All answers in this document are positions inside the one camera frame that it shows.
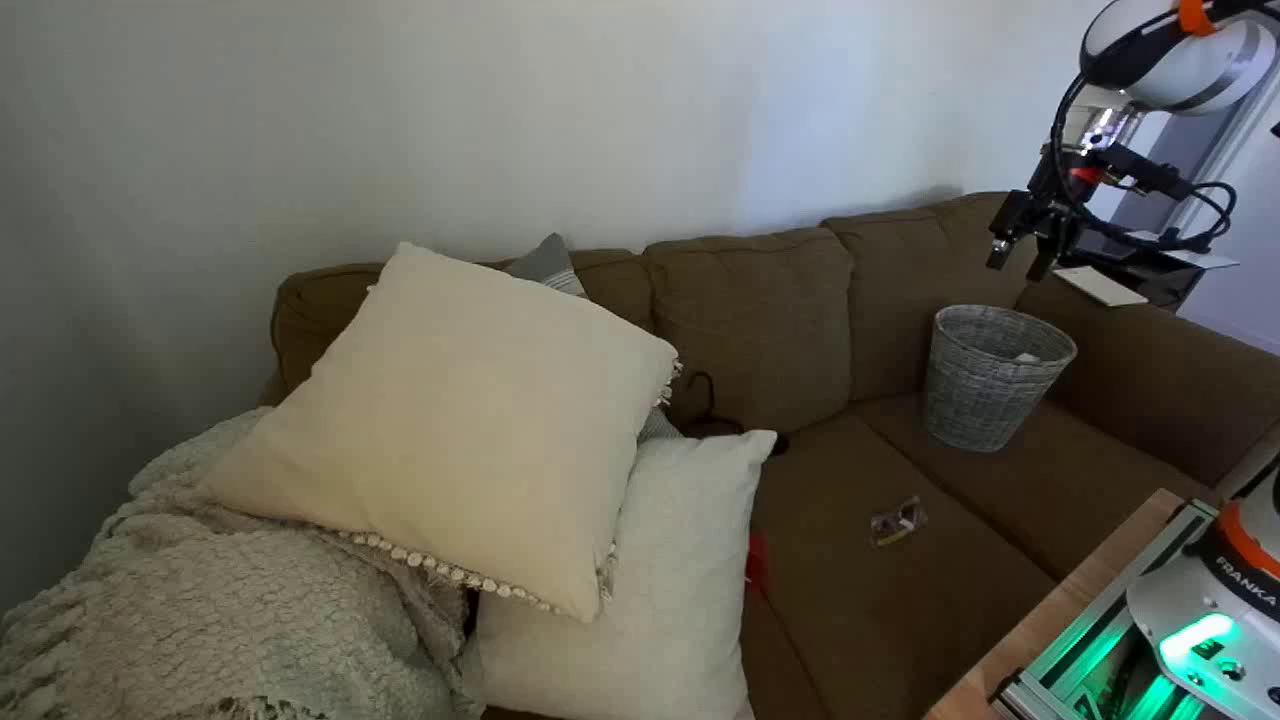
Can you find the grey woven basket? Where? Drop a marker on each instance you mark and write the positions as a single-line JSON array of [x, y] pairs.
[[973, 388]]

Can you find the brown fabric sofa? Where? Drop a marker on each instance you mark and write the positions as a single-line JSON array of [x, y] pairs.
[[820, 334]]

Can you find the grey knitted blanket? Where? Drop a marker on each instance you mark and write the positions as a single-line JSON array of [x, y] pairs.
[[185, 609]]

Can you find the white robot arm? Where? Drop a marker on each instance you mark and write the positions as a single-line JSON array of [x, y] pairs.
[[1136, 58]]

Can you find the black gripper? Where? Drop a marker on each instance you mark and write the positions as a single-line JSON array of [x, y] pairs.
[[1035, 218]]

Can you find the grey pillow behind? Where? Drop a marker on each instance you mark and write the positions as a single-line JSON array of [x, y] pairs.
[[550, 261]]

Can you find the white paper on armrest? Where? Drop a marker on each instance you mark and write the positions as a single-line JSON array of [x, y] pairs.
[[1102, 286]]

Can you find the red small object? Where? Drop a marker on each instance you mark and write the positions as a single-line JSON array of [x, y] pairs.
[[758, 567]]

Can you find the large cream pillow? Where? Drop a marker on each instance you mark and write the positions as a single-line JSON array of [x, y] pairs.
[[464, 418]]

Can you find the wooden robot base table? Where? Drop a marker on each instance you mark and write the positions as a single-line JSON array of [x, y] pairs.
[[1175, 618]]

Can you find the white pillow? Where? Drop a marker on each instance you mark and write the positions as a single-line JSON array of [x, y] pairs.
[[664, 642]]

